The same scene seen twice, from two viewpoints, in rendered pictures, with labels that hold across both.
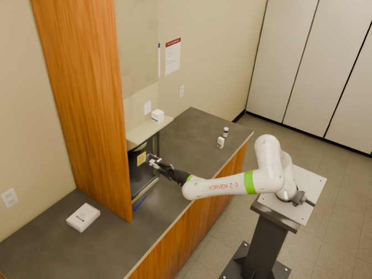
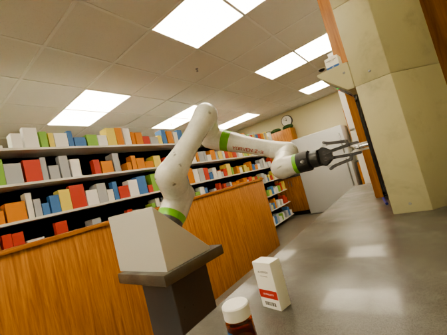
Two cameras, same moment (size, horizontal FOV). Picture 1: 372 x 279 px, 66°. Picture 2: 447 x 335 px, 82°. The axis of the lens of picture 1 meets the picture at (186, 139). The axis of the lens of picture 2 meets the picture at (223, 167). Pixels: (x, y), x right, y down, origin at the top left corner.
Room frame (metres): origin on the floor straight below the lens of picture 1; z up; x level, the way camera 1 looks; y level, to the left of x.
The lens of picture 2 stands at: (2.44, -0.28, 1.19)
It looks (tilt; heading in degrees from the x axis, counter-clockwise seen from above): 4 degrees up; 184
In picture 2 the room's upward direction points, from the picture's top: 15 degrees counter-clockwise
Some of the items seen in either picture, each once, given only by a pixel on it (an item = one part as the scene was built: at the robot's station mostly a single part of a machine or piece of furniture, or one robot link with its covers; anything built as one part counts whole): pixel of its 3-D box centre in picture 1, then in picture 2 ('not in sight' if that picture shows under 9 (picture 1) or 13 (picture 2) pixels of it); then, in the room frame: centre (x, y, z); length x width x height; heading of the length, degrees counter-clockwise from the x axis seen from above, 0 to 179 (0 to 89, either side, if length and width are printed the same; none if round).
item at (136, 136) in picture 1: (149, 134); (343, 87); (1.32, 0.21, 1.46); 0.32 x 0.11 x 0.10; 148
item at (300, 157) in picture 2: (185, 179); (304, 161); (1.25, -0.01, 1.20); 0.12 x 0.06 x 0.09; 149
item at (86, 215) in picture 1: (83, 217); not in sight; (1.11, 0.59, 0.96); 0.16 x 0.12 x 0.04; 152
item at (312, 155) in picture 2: (174, 174); (321, 157); (1.29, 0.05, 1.20); 0.09 x 0.07 x 0.08; 59
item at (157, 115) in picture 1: (157, 116); (334, 65); (1.39, 0.17, 1.54); 0.05 x 0.05 x 0.06; 54
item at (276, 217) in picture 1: (281, 204); (171, 263); (1.35, -0.69, 0.92); 0.32 x 0.32 x 0.04; 56
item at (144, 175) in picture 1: (144, 166); (374, 145); (1.35, 0.25, 1.19); 0.30 x 0.01 x 0.40; 148
